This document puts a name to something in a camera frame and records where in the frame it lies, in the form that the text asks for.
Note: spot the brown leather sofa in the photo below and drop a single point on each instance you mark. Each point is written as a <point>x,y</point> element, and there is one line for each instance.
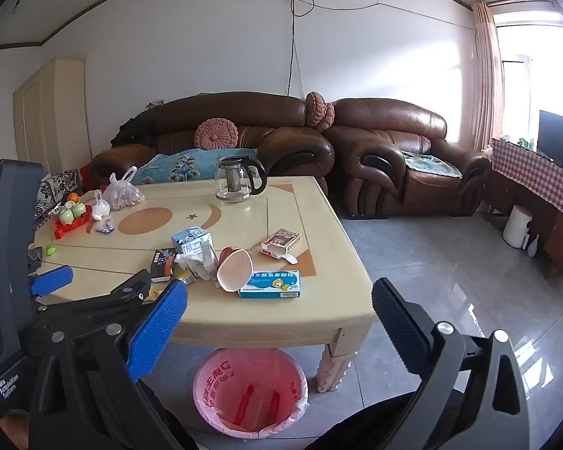
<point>244,112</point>

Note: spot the small blue white packet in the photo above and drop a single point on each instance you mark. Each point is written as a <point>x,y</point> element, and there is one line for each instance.
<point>105,227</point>

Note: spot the orange fruit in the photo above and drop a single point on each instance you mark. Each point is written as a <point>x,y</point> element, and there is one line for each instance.
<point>73,198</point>

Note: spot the black clothing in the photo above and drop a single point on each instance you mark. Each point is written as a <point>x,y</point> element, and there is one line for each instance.
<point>133,132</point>

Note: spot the black orange small box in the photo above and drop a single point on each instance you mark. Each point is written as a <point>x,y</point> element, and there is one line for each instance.
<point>163,265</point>

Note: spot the dark wooden cabinet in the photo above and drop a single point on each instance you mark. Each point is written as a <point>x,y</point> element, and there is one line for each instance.
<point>551,229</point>

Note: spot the green cup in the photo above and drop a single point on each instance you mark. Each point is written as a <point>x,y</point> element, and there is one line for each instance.
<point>79,207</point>
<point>67,216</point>

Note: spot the red and white paper cup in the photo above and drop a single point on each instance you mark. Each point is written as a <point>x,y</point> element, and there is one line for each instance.
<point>234,272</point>

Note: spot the blue cartoon milk carton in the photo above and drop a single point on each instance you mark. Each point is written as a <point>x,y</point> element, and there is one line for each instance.
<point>190,241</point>

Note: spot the blue medicine box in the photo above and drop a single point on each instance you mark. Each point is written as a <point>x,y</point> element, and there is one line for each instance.
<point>270,286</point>

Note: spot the red plastic tray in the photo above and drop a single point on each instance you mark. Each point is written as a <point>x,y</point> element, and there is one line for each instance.
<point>70,227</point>

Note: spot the blue armchair seat cloth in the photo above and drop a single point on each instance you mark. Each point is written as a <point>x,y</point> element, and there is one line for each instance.
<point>431,165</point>

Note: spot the brown leather armchair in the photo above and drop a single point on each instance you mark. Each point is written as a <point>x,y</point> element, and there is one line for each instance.
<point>389,126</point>

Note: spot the pink lined trash bin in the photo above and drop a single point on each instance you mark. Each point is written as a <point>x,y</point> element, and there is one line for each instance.
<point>248,393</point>

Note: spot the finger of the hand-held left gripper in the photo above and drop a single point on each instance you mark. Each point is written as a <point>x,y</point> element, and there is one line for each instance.
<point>51,281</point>
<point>131,287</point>

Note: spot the white bottle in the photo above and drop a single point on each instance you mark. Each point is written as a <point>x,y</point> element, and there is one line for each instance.
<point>532,246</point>

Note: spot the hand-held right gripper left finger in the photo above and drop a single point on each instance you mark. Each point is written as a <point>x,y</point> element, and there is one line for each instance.
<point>162,321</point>

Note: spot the crumpled white tissue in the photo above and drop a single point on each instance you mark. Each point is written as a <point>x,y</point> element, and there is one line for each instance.
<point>187,262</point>

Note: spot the cream wardrobe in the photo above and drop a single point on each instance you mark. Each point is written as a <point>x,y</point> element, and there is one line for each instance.
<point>51,117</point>

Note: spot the blue floral cushion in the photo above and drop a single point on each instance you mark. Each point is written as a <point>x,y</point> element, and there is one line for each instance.
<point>187,166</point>

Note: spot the white cylindrical appliance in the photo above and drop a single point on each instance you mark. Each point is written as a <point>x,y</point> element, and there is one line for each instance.
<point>517,226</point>

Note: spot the red checked tablecloth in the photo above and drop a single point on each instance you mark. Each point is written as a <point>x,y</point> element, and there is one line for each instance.
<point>535,173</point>

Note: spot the plastic bag of nuts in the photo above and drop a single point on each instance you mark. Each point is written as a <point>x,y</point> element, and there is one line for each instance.
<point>124,194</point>

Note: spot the yellow wrapper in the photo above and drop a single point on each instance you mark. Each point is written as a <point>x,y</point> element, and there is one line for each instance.
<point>186,280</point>

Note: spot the red patterned small box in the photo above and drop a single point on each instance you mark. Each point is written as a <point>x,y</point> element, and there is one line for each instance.
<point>281,241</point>

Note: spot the pink round cushion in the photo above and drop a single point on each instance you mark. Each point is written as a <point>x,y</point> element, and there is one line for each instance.
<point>313,108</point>
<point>216,134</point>
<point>327,117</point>

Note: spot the pink curtain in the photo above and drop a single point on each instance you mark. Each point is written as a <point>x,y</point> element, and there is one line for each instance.
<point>485,79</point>

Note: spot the pink table leg cover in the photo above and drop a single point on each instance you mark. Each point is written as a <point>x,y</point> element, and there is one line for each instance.
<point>331,368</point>

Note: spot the black television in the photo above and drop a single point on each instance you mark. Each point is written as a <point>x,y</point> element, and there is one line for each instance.
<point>560,138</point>

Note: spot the white medicine box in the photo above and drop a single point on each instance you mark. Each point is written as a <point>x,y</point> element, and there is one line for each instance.
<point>210,262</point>

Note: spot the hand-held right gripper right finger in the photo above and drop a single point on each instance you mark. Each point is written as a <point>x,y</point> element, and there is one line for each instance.
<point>399,318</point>

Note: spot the small knotted plastic bag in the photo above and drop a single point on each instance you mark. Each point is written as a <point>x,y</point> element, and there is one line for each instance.
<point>100,208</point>

